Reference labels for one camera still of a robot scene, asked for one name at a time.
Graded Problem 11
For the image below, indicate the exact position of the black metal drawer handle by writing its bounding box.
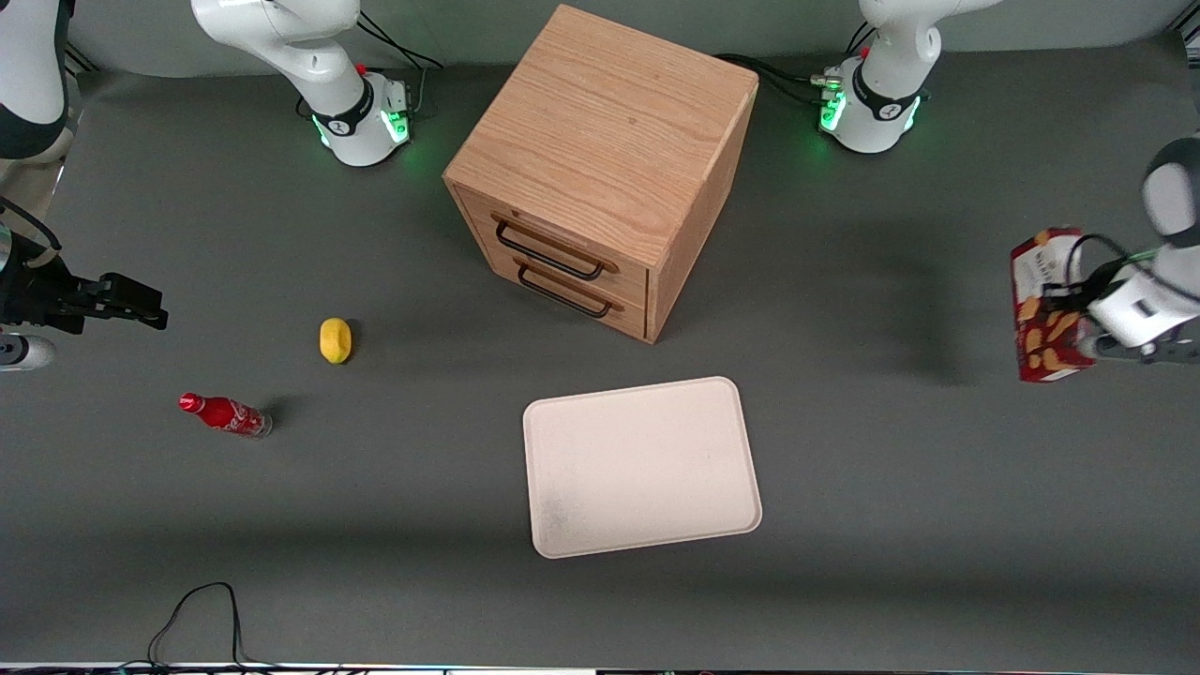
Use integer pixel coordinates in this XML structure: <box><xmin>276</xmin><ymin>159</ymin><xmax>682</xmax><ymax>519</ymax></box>
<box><xmin>493</xmin><ymin>214</ymin><xmax>621</xmax><ymax>282</ymax></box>
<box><xmin>513</xmin><ymin>255</ymin><xmax>625</xmax><ymax>321</ymax></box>

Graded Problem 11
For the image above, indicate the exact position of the wooden drawer cabinet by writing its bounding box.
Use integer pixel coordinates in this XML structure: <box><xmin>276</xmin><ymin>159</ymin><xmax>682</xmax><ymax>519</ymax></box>
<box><xmin>442</xmin><ymin>4</ymin><xmax>760</xmax><ymax>345</ymax></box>

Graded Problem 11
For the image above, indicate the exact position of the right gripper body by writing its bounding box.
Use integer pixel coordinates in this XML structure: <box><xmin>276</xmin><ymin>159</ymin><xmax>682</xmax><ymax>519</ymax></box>
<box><xmin>0</xmin><ymin>251</ymin><xmax>102</xmax><ymax>336</ymax></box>

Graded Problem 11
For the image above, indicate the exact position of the red cola bottle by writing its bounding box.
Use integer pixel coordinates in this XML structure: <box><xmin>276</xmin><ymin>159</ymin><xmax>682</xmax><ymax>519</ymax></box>
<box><xmin>178</xmin><ymin>392</ymin><xmax>274</xmax><ymax>440</ymax></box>

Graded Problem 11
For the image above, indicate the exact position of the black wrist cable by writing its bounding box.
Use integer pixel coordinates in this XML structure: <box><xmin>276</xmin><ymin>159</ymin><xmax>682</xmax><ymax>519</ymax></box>
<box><xmin>0</xmin><ymin>195</ymin><xmax>63</xmax><ymax>254</ymax></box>
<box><xmin>1063</xmin><ymin>232</ymin><xmax>1200</xmax><ymax>303</ymax></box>

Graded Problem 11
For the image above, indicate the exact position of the red cookie box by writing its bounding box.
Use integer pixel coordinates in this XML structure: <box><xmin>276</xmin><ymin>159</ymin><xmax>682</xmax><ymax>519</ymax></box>
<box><xmin>1011</xmin><ymin>228</ymin><xmax>1099</xmax><ymax>383</ymax></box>

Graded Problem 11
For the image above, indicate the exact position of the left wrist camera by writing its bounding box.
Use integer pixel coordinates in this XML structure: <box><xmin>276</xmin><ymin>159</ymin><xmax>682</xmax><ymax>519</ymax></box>
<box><xmin>1078</xmin><ymin>330</ymin><xmax>1200</xmax><ymax>368</ymax></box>

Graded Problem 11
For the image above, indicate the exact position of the black left arm base cable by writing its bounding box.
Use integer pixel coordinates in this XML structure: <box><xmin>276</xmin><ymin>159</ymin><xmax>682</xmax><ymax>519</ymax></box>
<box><xmin>716</xmin><ymin>52</ymin><xmax>831</xmax><ymax>108</ymax></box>

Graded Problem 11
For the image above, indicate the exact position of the black right arm base cable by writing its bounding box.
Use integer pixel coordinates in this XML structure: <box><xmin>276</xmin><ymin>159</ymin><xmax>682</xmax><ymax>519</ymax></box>
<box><xmin>356</xmin><ymin>9</ymin><xmax>444</xmax><ymax>115</ymax></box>

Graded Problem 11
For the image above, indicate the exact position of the yellow lemon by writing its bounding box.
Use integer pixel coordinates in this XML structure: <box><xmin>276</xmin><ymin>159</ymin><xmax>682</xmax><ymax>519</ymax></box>
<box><xmin>319</xmin><ymin>317</ymin><xmax>354</xmax><ymax>366</ymax></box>

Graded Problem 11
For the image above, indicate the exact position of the beige plastic tray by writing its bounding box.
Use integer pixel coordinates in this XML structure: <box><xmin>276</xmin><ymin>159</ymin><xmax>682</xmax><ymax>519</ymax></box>
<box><xmin>522</xmin><ymin>376</ymin><xmax>763</xmax><ymax>560</ymax></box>

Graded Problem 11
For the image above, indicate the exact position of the black arm base cable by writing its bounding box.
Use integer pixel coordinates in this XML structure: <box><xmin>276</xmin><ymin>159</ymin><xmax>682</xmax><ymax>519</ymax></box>
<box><xmin>716</xmin><ymin>52</ymin><xmax>831</xmax><ymax>108</ymax></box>
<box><xmin>356</xmin><ymin>9</ymin><xmax>444</xmax><ymax>115</ymax></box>

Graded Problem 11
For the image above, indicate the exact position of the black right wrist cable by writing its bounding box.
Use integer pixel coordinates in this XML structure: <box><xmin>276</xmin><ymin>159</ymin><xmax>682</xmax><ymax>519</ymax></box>
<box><xmin>0</xmin><ymin>195</ymin><xmax>63</xmax><ymax>254</ymax></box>

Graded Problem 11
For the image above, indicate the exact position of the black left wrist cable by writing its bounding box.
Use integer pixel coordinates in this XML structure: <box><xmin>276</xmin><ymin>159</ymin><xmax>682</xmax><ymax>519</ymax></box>
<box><xmin>1063</xmin><ymin>232</ymin><xmax>1200</xmax><ymax>303</ymax></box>

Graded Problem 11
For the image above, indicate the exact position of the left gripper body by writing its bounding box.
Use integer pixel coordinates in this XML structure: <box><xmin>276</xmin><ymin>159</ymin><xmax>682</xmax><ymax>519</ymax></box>
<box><xmin>1087</xmin><ymin>266</ymin><xmax>1200</xmax><ymax>351</ymax></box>

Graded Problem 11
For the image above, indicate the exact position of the thin black looped cable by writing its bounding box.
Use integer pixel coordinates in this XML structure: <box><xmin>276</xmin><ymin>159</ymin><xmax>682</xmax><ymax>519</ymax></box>
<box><xmin>112</xmin><ymin>581</ymin><xmax>282</xmax><ymax>672</ymax></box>

